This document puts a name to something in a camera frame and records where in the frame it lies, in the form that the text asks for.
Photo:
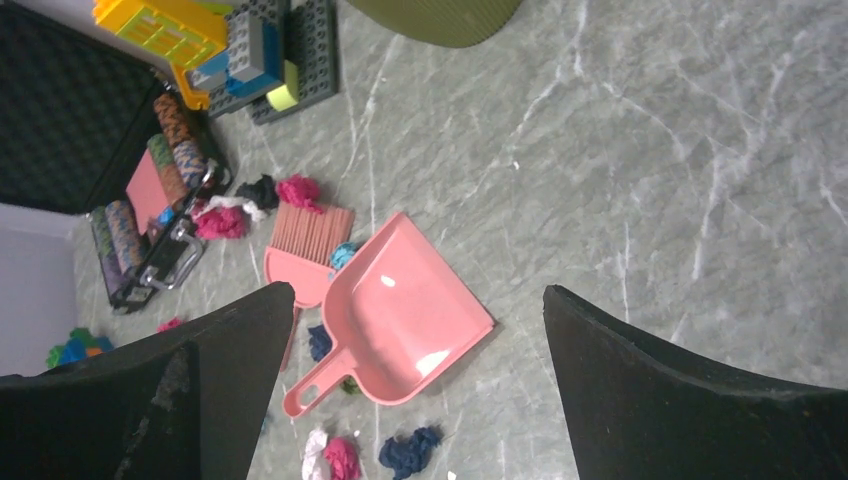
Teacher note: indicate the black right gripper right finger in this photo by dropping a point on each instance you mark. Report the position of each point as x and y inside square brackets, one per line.
[640, 407]

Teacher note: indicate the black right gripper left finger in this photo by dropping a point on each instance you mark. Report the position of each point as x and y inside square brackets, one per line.
[186, 403]

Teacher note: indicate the pink hand brush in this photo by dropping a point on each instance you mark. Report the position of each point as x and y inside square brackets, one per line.
[299, 253]

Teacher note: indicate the pink plastic dustpan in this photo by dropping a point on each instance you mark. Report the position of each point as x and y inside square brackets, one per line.
[398, 317]

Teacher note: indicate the magenta paper scrap left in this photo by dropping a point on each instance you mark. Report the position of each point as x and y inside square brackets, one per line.
[168, 325]

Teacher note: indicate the green blue toy bricks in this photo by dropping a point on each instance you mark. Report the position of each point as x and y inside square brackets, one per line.
[81, 344]

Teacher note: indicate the white paper scrap front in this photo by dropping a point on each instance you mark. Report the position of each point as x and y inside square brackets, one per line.
[314, 464]

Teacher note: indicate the white paper scrap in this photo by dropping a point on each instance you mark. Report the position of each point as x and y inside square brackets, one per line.
[250, 207]
[314, 464]

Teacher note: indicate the navy paper scrap by dustpan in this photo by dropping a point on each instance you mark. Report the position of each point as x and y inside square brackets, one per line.
[320, 342]

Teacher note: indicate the green paper scrap under dustpan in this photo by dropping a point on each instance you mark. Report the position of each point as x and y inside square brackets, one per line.
[350, 387]

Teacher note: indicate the magenta paper scrap front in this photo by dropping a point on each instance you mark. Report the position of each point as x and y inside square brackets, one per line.
[342, 459]

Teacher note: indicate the teal paper scrap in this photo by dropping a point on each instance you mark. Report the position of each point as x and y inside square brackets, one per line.
[342, 254]

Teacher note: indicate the navy paper scrap front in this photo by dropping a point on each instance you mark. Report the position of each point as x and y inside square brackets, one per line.
[408, 456]

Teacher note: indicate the black paper scrap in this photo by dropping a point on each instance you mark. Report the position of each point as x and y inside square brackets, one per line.
[261, 192]

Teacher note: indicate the magenta paper scrap near brush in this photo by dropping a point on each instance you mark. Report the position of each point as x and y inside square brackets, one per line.
[301, 192]

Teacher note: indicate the black poker chip case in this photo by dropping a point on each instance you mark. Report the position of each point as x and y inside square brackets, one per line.
[76, 115]

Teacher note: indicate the yellow toy brick window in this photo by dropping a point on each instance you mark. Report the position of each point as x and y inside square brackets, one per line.
[184, 33]

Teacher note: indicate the olive green mesh wastebasket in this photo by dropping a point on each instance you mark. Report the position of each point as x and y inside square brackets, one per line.
[446, 23]

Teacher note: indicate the grey brick base plate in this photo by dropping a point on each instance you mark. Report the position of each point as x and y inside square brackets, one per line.
[309, 42]

